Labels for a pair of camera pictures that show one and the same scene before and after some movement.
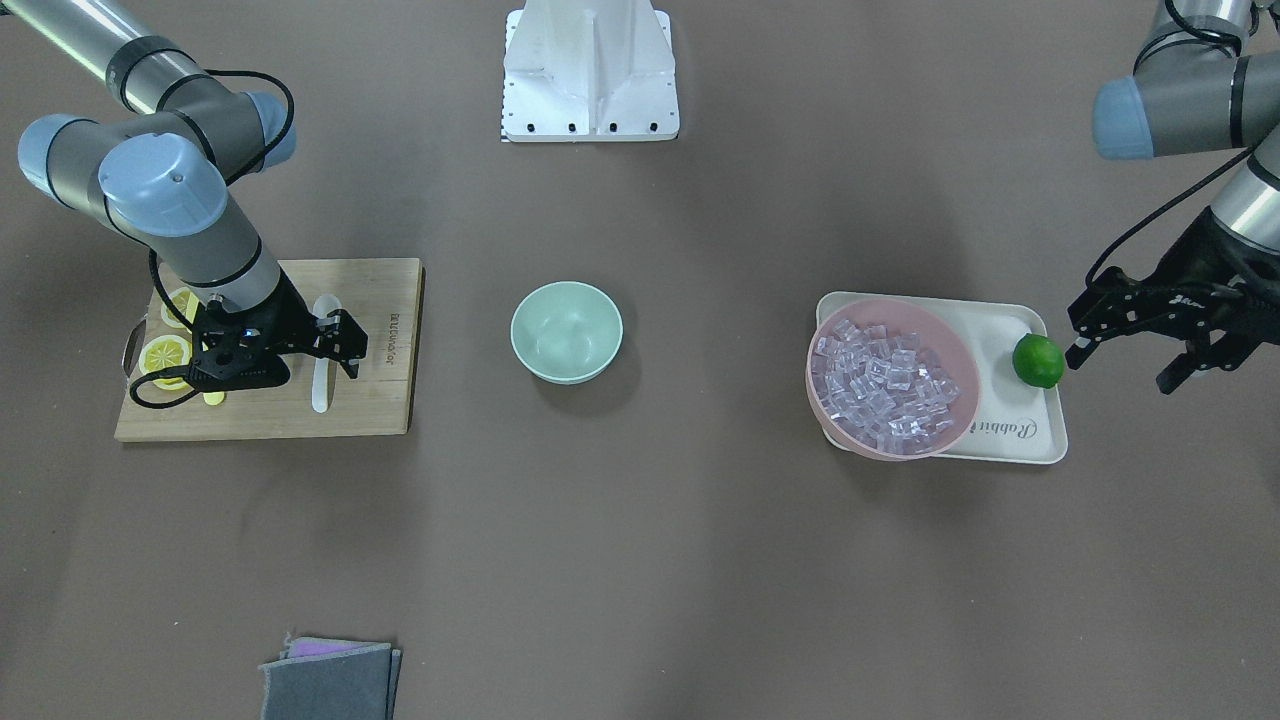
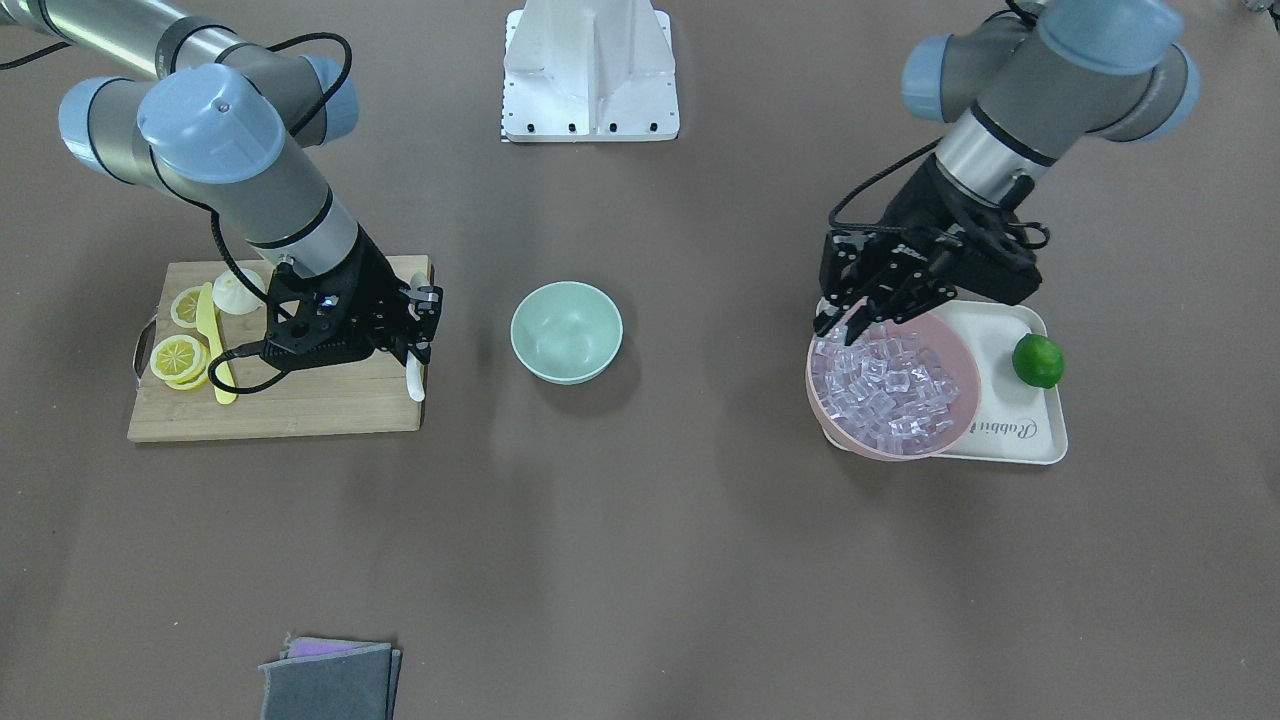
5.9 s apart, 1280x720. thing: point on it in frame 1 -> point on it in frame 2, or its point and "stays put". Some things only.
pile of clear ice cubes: [885, 390] stays put
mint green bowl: [566, 332] stays put
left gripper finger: [1229, 352] -> [905, 291]
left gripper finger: [1117, 304] -> [854, 263]
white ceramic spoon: [324, 373] -> [414, 378]
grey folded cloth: [318, 679] stays put
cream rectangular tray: [1016, 422] stays put
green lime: [1038, 360] stays put
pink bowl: [892, 379] stays put
